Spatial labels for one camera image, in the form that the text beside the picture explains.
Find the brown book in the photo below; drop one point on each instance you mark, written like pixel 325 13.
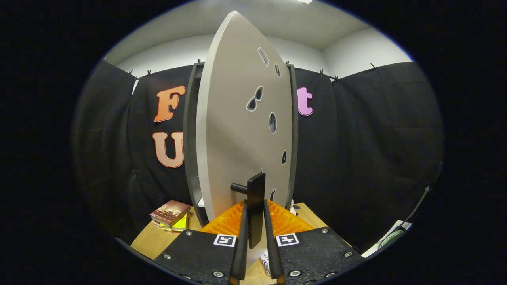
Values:
pixel 170 210

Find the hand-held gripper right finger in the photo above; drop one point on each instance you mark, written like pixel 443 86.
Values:
pixel 270 241

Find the beige shoe cabinet door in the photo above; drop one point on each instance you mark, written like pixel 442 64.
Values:
pixel 233 130

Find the black backdrop cloth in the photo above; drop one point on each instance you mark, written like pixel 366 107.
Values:
pixel 364 150

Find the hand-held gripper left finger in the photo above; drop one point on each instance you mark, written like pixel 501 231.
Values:
pixel 242 237

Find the row of black cloth clips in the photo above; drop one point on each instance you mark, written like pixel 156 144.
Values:
pixel 321 73

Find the yellow book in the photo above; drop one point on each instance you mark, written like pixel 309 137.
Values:
pixel 181 223

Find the white and green object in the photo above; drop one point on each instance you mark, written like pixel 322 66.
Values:
pixel 390 237

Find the grey shoe cabinet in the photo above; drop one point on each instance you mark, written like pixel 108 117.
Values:
pixel 190 138

